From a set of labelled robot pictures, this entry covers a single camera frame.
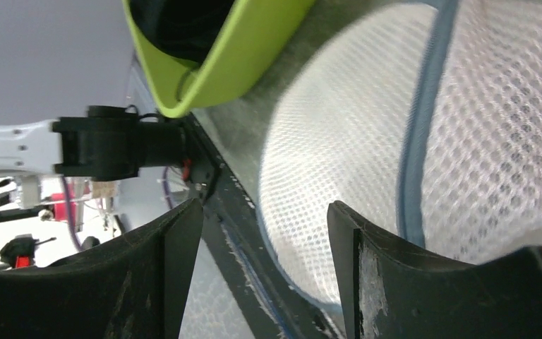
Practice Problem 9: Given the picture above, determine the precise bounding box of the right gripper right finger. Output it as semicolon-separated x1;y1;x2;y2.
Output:
327;201;542;338

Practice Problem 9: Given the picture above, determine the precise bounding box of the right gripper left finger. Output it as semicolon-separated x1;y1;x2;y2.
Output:
0;199;203;338

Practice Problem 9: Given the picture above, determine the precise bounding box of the white mesh laundry bag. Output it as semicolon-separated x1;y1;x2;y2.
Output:
258;1;542;309

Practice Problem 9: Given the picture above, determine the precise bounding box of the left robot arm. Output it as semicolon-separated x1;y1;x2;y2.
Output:
0;105;188;182

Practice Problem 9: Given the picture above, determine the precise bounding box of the black bra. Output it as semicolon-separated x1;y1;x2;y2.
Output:
129;0;234;64

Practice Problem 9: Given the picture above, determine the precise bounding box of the green plastic basin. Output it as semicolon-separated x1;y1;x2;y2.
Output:
123;1;313;118

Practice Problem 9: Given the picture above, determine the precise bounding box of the black mounting rail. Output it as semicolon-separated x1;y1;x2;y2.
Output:
182;114;343;338

